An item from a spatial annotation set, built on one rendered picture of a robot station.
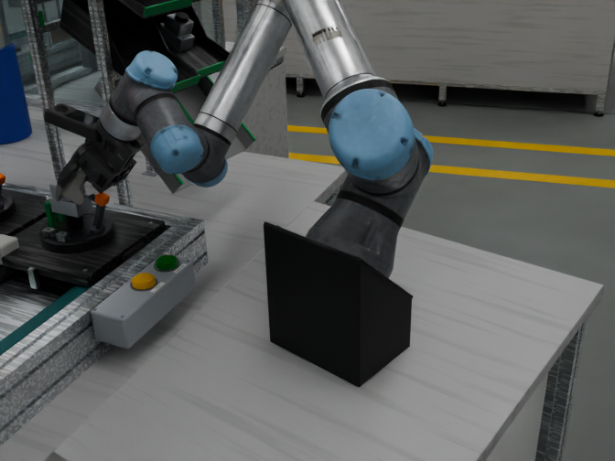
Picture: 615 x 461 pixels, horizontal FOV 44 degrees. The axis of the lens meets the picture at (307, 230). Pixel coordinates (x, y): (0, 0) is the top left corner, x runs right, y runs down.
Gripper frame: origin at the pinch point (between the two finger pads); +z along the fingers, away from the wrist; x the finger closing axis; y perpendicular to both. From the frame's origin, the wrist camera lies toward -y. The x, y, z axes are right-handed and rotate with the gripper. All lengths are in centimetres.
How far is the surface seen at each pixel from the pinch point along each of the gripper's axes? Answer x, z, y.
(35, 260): -10.5, 8.2, 6.0
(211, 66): 39.6, -16.3, -1.9
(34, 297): -14.3, 11.1, 10.9
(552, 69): 394, 36, 78
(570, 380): 33, -27, 97
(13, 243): -9.0, 11.3, 0.2
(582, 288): 36, -42, 83
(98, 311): -18.6, -4.2, 22.5
